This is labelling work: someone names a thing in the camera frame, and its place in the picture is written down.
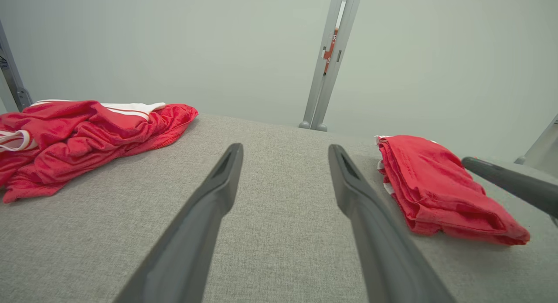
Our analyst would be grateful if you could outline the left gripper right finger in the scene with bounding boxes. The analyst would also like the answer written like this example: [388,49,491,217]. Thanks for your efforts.
[328,144,456,303]

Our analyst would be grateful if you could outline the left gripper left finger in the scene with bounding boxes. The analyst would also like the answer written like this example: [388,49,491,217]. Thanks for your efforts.
[113,143,244,303]

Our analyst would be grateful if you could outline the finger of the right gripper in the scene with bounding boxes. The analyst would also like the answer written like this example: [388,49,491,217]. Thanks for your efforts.
[461,157,558,218]

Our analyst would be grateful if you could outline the red shorts with white stripe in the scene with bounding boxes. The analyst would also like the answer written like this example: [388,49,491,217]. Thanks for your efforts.
[375,135,531,246]

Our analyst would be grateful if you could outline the red basketball jersey white sleeves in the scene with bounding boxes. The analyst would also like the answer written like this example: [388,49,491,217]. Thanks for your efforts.
[0,99,199,204]

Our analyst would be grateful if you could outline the red label sticker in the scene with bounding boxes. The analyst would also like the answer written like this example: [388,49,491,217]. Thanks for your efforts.
[323,28,339,75]

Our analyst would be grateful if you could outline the grey corner partition post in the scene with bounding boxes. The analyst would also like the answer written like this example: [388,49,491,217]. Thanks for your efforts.
[514,115,558,177]

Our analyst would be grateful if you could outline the dark corner partition post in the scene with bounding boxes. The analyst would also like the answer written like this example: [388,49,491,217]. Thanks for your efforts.
[0,20,33,112]

